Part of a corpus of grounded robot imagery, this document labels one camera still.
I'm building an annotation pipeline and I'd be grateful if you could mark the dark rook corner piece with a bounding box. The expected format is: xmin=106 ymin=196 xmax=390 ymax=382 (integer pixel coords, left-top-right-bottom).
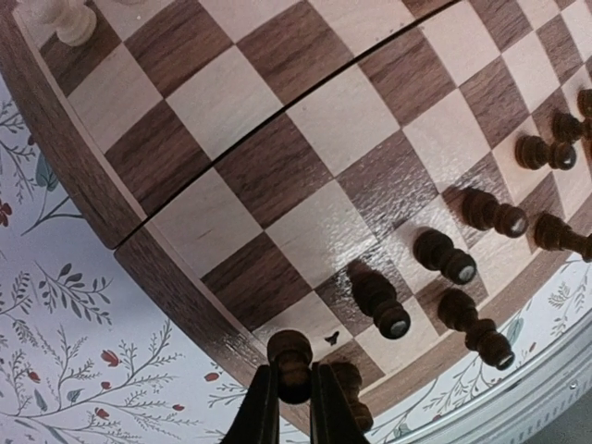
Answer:
xmin=330 ymin=362 xmax=374 ymax=433

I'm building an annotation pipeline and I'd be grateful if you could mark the white chess piece row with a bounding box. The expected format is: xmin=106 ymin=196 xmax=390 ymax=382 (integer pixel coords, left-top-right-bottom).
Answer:
xmin=16 ymin=0 xmax=144 ymax=47

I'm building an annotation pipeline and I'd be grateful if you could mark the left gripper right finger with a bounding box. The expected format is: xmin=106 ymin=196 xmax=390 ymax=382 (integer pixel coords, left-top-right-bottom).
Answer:
xmin=310 ymin=363 xmax=368 ymax=443

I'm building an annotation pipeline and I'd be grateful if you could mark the dark pawn piece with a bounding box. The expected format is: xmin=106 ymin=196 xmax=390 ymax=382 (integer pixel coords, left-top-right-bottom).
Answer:
xmin=267 ymin=329 xmax=313 ymax=405
xmin=515 ymin=135 xmax=577 ymax=171
xmin=552 ymin=112 xmax=591 ymax=143
xmin=351 ymin=270 xmax=411 ymax=340
xmin=577 ymin=89 xmax=592 ymax=118
xmin=413 ymin=228 xmax=477 ymax=285
xmin=462 ymin=189 xmax=529 ymax=239

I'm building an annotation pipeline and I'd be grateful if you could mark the floral patterned table mat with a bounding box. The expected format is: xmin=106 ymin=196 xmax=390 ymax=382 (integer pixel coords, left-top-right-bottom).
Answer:
xmin=1 ymin=88 xmax=591 ymax=443

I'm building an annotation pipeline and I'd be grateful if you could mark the dark knight piece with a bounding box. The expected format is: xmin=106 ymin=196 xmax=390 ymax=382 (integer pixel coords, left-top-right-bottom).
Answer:
xmin=438 ymin=289 xmax=515 ymax=371

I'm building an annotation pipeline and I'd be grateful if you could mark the dark king piece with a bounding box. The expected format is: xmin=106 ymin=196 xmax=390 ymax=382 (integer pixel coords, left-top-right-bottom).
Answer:
xmin=535 ymin=213 xmax=591 ymax=263

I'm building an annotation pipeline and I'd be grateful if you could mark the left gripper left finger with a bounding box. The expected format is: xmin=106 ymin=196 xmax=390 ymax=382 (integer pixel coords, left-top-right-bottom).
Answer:
xmin=221 ymin=364 xmax=279 ymax=444

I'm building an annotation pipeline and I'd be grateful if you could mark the wooden chess board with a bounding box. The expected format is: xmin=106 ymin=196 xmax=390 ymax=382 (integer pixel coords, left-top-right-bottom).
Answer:
xmin=1 ymin=1 xmax=591 ymax=418

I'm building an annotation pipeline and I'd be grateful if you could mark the aluminium front rail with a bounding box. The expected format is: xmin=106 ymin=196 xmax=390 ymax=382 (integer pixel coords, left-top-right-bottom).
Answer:
xmin=399 ymin=317 xmax=591 ymax=443

